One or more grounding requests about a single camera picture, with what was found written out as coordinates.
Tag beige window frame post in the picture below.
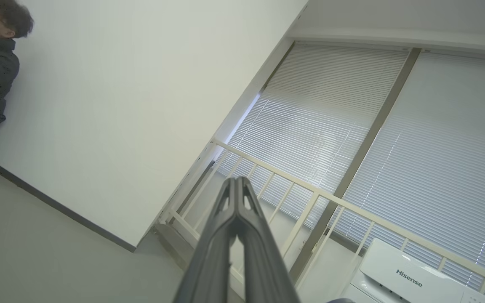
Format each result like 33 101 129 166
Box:
289 47 422 284

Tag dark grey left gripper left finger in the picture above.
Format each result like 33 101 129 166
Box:
173 177 241 303

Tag white metal railing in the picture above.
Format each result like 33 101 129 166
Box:
158 139 485 303

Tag white window blind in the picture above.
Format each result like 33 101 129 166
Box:
217 42 411 230
331 50 485 301

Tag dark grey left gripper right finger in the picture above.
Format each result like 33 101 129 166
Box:
234 177 302 303

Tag white washing machine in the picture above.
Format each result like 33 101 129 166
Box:
339 238 485 303

